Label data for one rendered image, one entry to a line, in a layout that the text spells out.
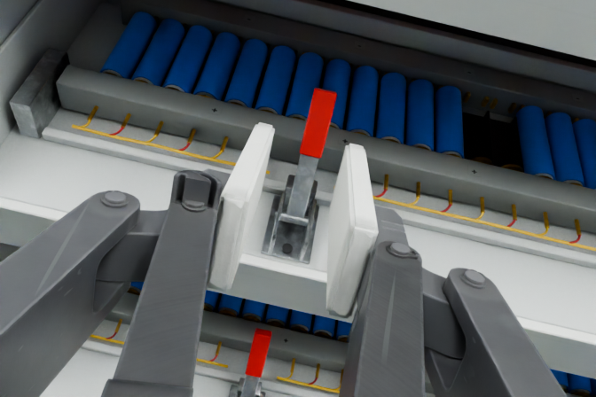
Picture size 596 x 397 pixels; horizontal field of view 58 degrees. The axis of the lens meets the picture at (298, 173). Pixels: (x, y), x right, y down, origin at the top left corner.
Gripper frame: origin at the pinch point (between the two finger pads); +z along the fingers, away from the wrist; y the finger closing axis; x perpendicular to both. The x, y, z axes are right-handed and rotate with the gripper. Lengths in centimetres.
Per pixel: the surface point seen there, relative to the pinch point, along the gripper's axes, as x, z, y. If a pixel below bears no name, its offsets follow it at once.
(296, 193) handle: -4.1, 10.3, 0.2
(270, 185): -5.3, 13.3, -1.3
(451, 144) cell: -1.4, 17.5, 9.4
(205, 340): -22.6, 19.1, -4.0
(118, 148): -5.2, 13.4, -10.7
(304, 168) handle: -2.7, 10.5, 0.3
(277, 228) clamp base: -5.8, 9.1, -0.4
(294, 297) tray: -10.8, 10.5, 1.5
